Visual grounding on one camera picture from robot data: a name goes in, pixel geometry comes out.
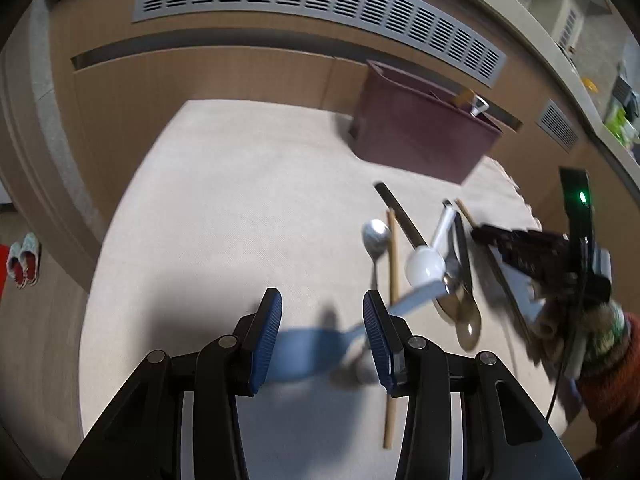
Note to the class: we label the red floor mat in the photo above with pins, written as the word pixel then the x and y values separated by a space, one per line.
pixel 4 254

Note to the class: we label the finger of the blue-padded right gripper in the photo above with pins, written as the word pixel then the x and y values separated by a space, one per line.
pixel 504 435

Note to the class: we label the kitchen countertop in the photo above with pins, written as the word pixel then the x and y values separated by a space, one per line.
pixel 512 14

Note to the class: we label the grey vent grille small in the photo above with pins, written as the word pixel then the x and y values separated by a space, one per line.
pixel 554 122

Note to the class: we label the maroon utensil holder box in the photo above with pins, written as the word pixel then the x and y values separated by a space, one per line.
pixel 407 122

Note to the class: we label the green items on counter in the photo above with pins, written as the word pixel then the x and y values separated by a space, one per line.
pixel 620 127

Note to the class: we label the blue plastic rice spoon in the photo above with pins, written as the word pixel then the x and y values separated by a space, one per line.
pixel 303 352

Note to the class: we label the cream tablecloth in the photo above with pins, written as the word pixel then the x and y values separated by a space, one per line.
pixel 236 197

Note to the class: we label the white ball-end utensil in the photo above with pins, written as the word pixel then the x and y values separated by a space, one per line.
pixel 364 368

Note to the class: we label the pair of slippers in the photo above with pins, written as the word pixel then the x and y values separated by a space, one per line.
pixel 23 261

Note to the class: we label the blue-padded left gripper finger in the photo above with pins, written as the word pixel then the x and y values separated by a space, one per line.
pixel 138 435

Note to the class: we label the white ceramic soup spoon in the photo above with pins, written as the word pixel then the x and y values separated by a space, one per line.
pixel 427 264

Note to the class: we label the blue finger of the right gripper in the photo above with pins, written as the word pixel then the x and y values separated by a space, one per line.
pixel 492 236

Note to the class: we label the yellow-lid jar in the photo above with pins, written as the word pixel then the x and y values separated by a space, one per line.
pixel 590 85

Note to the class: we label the brown wooden spoon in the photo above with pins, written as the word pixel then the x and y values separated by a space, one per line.
pixel 464 97

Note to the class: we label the black flat-handled spoon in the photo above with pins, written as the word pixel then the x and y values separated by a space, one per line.
pixel 451 280

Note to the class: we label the black-handled brown spoon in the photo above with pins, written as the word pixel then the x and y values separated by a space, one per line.
pixel 468 322

